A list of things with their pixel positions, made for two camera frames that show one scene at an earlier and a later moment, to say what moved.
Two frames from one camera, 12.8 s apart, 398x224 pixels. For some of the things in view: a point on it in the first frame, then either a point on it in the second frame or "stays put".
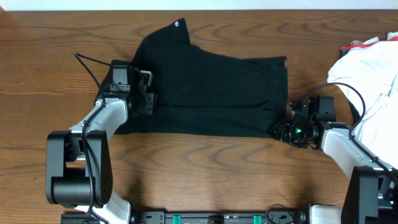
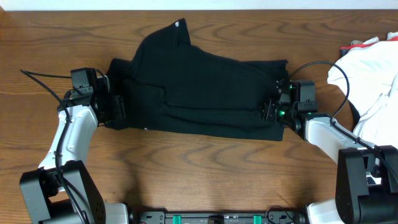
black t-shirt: x=200 y=92 stays put
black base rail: x=282 y=215 stays put
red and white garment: x=356 y=44 stays put
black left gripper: x=150 y=103 to x=117 y=109
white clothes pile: x=374 y=67 stays put
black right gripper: x=283 y=132 to x=268 y=113
